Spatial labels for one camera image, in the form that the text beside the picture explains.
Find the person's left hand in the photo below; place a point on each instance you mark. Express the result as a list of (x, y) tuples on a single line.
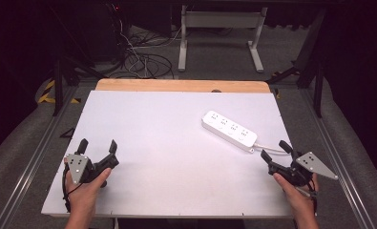
[(82, 195)]

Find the black metal stand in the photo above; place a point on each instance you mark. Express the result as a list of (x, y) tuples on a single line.
[(316, 79), (58, 86)]

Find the white power strip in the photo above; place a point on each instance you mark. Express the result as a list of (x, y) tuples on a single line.
[(229, 129)]

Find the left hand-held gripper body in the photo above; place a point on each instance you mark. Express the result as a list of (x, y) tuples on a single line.
[(81, 168)]

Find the white metal table frame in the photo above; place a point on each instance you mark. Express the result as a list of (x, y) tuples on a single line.
[(221, 19)]

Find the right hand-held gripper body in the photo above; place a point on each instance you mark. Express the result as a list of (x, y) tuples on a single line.
[(313, 165)]

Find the yellow black hazard tape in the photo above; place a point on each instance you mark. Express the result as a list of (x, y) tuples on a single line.
[(47, 95)]

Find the person's right hand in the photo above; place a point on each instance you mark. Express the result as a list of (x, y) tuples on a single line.
[(299, 198)]

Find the aluminium floor rail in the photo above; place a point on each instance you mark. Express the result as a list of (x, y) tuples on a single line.
[(335, 159), (33, 162)]

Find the wooden board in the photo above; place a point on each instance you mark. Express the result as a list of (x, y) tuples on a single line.
[(176, 86)]

